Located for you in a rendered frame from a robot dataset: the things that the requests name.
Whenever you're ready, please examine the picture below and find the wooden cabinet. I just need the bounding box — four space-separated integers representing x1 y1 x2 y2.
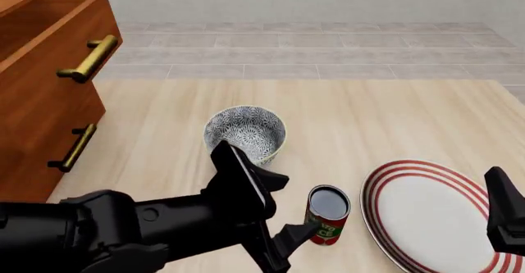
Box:
0 0 123 205

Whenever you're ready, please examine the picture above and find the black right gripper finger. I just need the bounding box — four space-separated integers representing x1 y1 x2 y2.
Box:
483 165 525 229

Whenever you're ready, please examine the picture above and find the long brass drawer handle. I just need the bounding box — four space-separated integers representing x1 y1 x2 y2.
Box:
56 34 120 84

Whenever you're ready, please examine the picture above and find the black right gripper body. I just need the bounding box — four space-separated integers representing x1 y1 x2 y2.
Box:
486 219 525 253

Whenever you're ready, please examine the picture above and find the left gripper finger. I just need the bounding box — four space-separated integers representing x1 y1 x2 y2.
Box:
271 221 323 256
256 167 290 192

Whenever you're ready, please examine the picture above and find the blue patterned white bowl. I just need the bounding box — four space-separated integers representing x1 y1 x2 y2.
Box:
203 106 288 167

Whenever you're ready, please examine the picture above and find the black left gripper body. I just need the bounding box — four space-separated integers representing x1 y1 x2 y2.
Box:
200 139 293 273

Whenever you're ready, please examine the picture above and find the closed wooden drawer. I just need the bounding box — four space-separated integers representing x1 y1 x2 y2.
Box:
24 81 107 202

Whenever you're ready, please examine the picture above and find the red tomato sauce tin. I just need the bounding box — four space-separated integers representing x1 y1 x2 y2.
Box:
304 184 353 248

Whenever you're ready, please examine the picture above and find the white plate with red rings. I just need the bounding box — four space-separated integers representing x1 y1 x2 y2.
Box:
359 159 525 273

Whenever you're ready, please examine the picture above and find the short brass drawer handle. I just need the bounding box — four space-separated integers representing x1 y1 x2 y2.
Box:
47 123 98 174

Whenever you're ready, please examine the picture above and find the open wooden drawer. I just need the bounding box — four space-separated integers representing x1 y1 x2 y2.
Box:
0 0 123 151

